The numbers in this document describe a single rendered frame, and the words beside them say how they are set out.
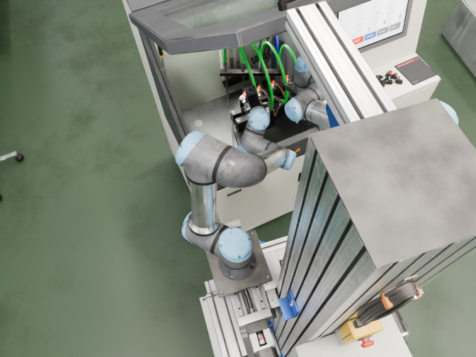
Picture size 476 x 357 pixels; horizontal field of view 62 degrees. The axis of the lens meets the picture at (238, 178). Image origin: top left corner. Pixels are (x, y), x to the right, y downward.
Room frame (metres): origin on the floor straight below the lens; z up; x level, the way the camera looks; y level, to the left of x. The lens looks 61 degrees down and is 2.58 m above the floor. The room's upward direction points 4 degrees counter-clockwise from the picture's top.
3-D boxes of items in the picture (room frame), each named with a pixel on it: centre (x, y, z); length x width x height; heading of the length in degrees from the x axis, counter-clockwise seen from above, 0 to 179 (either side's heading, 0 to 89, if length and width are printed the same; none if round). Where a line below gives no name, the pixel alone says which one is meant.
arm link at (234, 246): (0.49, 0.03, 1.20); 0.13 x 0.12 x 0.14; 57
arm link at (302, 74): (1.04, -0.27, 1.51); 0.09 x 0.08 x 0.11; 39
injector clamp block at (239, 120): (1.33, -0.16, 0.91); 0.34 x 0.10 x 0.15; 112
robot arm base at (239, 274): (0.49, 0.03, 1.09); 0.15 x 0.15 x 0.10
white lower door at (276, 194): (1.05, -0.14, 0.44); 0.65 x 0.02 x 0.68; 112
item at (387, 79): (1.42, -0.79, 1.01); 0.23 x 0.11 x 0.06; 112
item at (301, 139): (1.06, -0.13, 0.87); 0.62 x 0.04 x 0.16; 112
